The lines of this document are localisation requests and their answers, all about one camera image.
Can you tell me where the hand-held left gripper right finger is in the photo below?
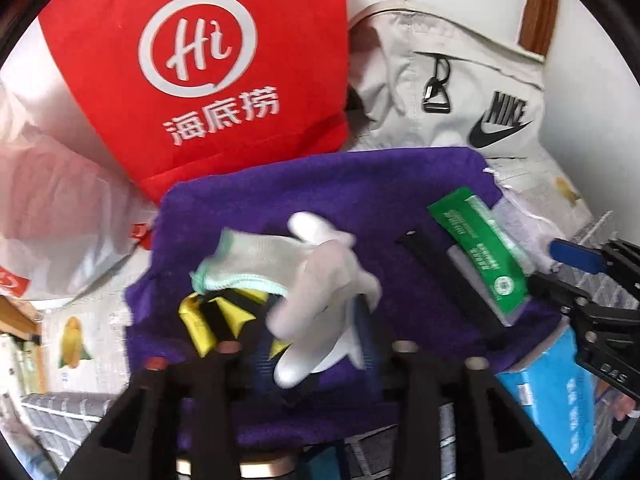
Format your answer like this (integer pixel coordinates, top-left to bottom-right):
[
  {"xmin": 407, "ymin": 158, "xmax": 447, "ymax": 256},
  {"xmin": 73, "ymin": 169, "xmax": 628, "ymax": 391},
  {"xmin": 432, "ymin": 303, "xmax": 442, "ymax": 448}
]
[{"xmin": 352, "ymin": 300, "xmax": 573, "ymax": 480}]

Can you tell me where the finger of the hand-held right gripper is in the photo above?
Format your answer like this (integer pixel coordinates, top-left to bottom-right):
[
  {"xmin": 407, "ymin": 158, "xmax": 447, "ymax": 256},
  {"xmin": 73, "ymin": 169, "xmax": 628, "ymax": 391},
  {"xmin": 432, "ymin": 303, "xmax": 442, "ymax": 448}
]
[
  {"xmin": 549, "ymin": 239, "xmax": 640, "ymax": 286},
  {"xmin": 527, "ymin": 271, "xmax": 608, "ymax": 333}
]

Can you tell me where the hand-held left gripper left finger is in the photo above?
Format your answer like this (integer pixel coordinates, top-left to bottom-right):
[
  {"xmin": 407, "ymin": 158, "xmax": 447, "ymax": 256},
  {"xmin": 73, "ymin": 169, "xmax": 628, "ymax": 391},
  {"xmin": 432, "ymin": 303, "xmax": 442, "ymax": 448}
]
[{"xmin": 60, "ymin": 340, "xmax": 281, "ymax": 480}]

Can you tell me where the white glove with green cuff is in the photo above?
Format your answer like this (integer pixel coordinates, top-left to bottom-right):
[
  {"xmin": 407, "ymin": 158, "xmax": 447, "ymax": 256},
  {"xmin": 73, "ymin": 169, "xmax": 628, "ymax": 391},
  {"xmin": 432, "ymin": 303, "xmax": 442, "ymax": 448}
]
[{"xmin": 190, "ymin": 211, "xmax": 383, "ymax": 390}]

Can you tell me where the yellow black fabric pouch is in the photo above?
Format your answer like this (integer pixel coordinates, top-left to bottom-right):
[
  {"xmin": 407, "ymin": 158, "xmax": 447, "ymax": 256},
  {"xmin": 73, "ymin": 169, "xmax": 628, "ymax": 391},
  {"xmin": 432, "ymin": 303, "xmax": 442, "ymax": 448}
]
[{"xmin": 179, "ymin": 287, "xmax": 291, "ymax": 361}]

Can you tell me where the black watch strap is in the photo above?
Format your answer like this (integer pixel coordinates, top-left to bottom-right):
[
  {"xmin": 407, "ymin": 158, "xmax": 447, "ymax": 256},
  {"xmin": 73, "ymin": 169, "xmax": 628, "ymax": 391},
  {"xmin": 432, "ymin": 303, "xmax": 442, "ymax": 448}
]
[{"xmin": 395, "ymin": 230, "xmax": 511, "ymax": 351}]

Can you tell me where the green label packet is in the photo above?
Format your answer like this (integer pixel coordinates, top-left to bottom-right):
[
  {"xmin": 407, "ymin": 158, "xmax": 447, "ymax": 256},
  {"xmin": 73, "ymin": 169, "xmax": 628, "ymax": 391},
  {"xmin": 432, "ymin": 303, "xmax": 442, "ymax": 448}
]
[{"xmin": 427, "ymin": 187, "xmax": 533, "ymax": 328}]

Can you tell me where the blue tissue pack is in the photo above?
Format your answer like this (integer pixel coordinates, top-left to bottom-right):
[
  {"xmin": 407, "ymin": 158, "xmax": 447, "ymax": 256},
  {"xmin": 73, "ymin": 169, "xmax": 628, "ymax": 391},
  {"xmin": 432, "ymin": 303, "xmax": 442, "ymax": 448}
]
[{"xmin": 495, "ymin": 327, "xmax": 598, "ymax": 476}]

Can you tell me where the dark green tea tin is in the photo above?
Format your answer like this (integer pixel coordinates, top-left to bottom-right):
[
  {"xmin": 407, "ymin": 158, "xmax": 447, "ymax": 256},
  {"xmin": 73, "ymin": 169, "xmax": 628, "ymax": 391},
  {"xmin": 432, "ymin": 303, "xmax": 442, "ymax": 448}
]
[{"xmin": 239, "ymin": 460, "xmax": 303, "ymax": 479}]

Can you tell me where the purple towel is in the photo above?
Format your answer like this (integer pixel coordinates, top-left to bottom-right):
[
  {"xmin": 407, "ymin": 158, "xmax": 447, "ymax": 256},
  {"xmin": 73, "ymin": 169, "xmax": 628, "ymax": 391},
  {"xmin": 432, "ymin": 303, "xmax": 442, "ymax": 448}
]
[{"xmin": 122, "ymin": 146, "xmax": 561, "ymax": 453}]

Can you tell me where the printed newspaper sheet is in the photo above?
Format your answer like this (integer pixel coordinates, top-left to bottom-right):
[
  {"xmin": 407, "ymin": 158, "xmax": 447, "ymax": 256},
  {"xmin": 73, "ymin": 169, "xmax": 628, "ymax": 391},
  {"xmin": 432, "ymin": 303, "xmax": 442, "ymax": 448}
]
[{"xmin": 40, "ymin": 145, "xmax": 596, "ymax": 396}]

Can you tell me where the grey checked cloth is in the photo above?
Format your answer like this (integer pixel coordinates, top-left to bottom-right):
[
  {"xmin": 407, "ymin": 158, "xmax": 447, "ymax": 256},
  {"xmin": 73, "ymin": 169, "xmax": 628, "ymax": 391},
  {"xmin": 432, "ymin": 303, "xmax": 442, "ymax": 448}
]
[{"xmin": 20, "ymin": 210, "xmax": 640, "ymax": 480}]

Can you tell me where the white plastic shopping bag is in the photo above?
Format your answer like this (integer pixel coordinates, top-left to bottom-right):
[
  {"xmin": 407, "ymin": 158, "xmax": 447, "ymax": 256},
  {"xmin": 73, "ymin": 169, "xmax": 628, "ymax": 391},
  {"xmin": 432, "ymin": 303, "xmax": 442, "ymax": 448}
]
[{"xmin": 0, "ymin": 25, "xmax": 156, "ymax": 301}]

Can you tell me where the grey waist bag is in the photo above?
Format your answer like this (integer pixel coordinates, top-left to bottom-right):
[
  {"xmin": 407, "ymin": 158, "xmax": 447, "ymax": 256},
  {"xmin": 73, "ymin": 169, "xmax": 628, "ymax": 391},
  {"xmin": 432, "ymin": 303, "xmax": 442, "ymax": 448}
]
[{"xmin": 345, "ymin": 0, "xmax": 548, "ymax": 181}]

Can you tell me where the red paper bag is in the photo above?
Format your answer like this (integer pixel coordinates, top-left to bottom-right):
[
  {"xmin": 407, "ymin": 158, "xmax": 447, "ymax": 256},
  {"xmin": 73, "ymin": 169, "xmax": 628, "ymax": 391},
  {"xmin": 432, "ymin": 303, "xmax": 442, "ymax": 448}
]
[{"xmin": 37, "ymin": 0, "xmax": 351, "ymax": 206}]

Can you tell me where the wooden door frame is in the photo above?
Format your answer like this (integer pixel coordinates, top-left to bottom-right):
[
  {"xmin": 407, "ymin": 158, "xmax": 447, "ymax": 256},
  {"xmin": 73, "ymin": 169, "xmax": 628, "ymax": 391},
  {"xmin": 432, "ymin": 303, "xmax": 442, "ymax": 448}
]
[{"xmin": 517, "ymin": 0, "xmax": 561, "ymax": 58}]

